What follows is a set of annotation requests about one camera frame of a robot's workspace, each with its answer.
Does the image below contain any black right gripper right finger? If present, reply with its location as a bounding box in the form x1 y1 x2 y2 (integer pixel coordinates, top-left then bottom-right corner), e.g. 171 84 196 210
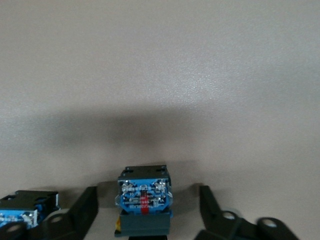
193 184 300 240

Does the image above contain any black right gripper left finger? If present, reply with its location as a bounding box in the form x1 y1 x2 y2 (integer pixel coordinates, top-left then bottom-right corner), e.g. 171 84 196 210
0 186 100 240

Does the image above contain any green push button switch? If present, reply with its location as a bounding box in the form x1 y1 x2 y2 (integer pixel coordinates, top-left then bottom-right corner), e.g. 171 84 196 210
0 190 60 231

